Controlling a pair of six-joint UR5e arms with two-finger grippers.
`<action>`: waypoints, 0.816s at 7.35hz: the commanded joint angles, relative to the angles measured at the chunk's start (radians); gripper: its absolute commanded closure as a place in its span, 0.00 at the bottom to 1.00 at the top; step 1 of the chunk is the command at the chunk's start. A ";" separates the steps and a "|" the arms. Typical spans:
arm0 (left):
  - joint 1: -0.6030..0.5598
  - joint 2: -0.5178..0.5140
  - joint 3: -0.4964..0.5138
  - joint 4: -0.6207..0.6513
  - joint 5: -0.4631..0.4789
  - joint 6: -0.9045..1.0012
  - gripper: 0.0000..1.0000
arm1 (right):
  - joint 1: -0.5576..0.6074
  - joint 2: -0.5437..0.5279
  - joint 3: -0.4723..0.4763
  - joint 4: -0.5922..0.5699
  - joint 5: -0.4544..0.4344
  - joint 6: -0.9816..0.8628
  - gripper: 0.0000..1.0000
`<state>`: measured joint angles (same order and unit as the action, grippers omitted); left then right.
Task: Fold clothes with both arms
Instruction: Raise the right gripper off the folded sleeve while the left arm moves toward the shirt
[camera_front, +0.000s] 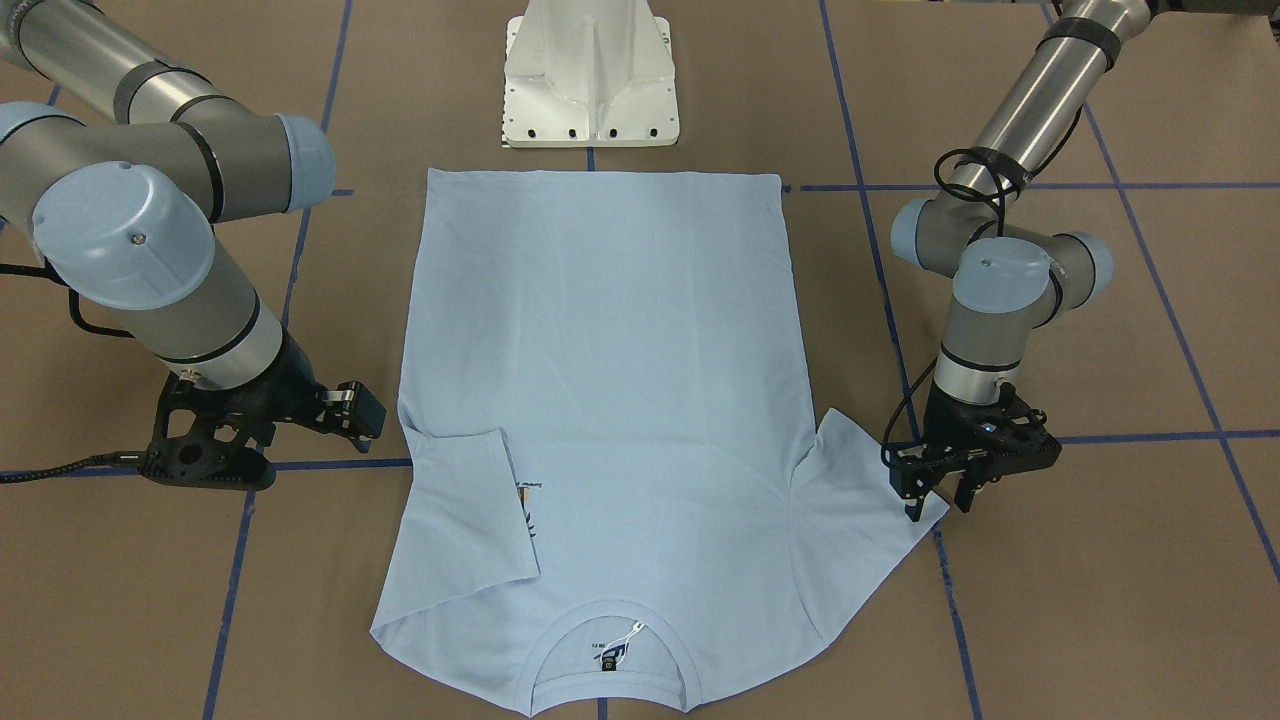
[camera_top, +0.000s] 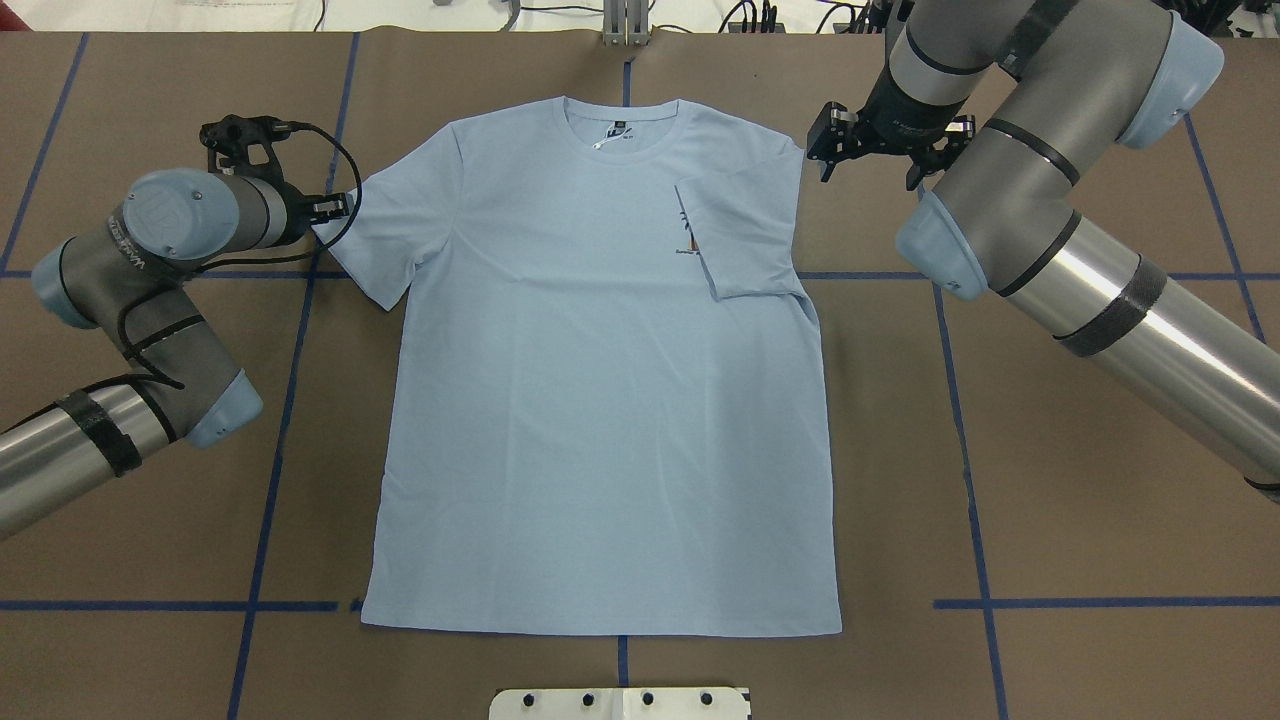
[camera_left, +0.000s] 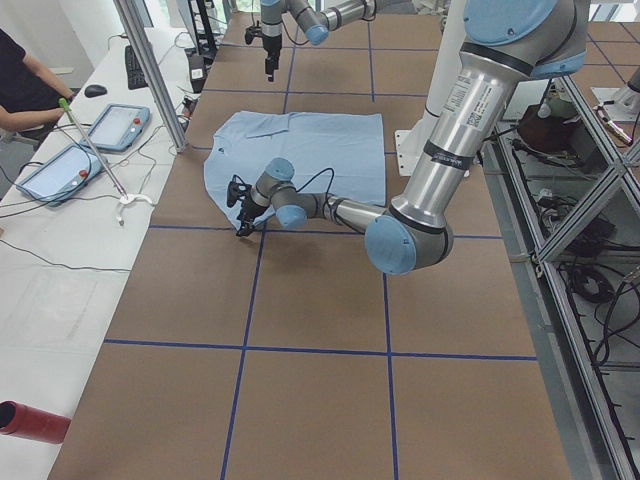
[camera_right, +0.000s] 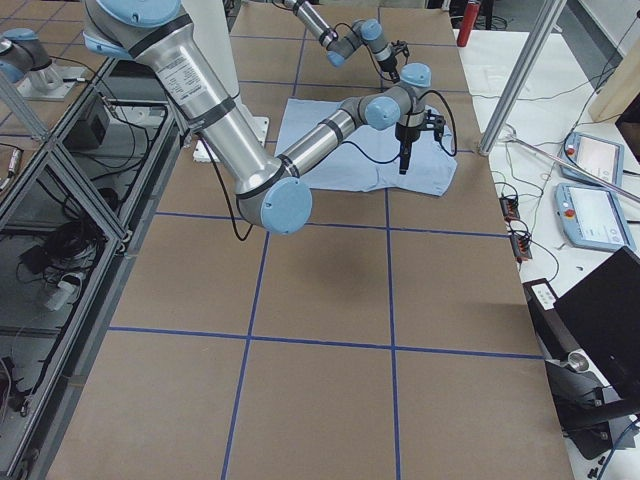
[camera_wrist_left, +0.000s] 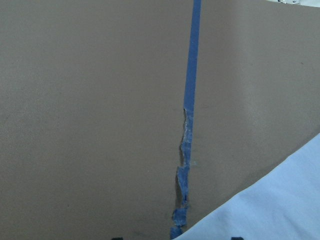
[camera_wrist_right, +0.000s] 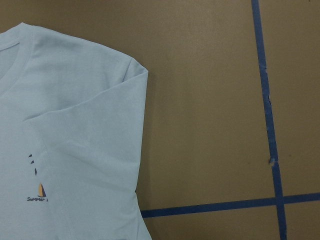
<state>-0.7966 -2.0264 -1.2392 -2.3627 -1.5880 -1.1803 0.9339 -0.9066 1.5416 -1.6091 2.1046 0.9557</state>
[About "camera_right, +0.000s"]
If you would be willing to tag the white power strip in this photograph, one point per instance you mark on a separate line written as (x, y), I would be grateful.
(67, 287)

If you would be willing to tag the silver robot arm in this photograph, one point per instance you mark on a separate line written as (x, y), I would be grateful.
(343, 40)
(269, 190)

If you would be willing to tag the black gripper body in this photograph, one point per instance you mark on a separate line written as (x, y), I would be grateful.
(406, 132)
(389, 64)

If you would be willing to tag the black monitor stand assembly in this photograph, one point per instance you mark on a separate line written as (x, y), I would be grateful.
(591, 336)

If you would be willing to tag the blue teach pendant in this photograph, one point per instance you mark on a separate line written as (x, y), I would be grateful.
(592, 217)
(599, 157)

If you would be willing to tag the upper blue teach pendant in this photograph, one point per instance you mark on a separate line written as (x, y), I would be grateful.
(599, 157)

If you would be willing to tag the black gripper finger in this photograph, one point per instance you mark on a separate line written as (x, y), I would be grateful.
(405, 157)
(393, 76)

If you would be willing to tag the light blue t-shirt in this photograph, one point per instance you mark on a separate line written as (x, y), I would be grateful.
(367, 161)

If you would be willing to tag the grey aluminium frame post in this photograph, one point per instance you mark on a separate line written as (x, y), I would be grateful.
(535, 42)

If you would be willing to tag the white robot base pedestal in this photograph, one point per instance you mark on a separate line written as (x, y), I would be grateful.
(211, 34)

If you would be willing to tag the red fire extinguisher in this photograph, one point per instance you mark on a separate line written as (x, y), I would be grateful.
(468, 22)

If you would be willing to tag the lower blue teach pendant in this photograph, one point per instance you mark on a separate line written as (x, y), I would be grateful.
(592, 217)

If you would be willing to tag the small red circuit board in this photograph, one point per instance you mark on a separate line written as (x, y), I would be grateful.
(510, 207)

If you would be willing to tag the black box under table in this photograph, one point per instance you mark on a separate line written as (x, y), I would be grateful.
(90, 129)

